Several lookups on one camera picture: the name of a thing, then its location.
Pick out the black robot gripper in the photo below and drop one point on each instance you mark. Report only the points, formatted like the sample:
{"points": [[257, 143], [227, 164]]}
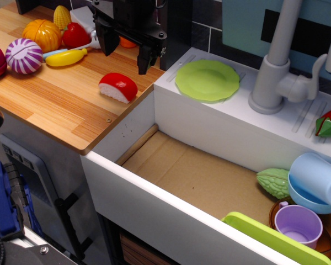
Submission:
{"points": [[133, 20]]}

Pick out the red white toy sushi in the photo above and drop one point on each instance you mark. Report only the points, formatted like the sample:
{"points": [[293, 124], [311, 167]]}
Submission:
{"points": [[119, 87]]}

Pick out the light green plastic plate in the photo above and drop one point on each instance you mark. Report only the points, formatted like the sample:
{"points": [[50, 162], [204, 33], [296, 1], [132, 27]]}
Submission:
{"points": [[207, 80]]}

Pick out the white plastic toy utensil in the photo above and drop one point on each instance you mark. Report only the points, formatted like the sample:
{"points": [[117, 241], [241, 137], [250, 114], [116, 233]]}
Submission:
{"points": [[84, 17]]}

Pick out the red toy bell pepper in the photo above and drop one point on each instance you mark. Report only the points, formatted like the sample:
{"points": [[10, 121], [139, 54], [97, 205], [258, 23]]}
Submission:
{"points": [[75, 35]]}

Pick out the yellow toy banana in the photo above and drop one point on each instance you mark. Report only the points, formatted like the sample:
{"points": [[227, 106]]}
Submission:
{"points": [[66, 58]]}

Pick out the yellow toy corn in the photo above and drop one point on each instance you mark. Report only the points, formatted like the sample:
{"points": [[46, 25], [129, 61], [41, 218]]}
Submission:
{"points": [[61, 17]]}

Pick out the orange toy pumpkin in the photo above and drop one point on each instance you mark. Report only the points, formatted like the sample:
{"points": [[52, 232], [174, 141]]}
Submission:
{"points": [[45, 33]]}

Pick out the light blue toy knife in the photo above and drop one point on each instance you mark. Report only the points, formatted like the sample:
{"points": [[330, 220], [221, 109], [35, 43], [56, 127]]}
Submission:
{"points": [[48, 54]]}

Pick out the purple white striped toy onion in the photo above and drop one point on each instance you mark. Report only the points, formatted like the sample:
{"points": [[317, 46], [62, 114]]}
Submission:
{"points": [[24, 56]]}

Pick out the white toy sink unit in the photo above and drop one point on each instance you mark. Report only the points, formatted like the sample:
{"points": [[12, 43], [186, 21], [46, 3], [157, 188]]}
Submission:
{"points": [[174, 167]]}

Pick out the grey toy faucet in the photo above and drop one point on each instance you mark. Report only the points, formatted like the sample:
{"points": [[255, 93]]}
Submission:
{"points": [[274, 81]]}

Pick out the green toy bitter gourd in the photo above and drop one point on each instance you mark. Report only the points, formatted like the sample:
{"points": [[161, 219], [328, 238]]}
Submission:
{"points": [[274, 181]]}

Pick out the blue clamp tool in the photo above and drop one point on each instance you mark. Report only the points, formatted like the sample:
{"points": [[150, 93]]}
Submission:
{"points": [[16, 210]]}

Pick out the red toy strawberry green leaves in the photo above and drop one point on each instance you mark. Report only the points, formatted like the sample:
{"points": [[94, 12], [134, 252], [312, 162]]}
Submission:
{"points": [[323, 125]]}

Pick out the light blue plastic cup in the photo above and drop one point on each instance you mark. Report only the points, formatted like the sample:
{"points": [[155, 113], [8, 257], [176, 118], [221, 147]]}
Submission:
{"points": [[312, 174]]}

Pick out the lime green plastic tray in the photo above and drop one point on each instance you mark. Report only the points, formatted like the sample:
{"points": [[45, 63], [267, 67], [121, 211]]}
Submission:
{"points": [[280, 243]]}

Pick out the purple plastic cup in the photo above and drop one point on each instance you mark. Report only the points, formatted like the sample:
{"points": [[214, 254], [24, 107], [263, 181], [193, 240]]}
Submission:
{"points": [[298, 223]]}

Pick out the light blue plastic bowl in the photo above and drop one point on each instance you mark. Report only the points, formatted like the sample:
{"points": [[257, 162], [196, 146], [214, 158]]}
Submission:
{"points": [[303, 198]]}

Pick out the brown transparent plastic bowl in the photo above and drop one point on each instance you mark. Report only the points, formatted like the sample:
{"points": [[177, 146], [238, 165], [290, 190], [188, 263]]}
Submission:
{"points": [[324, 242]]}

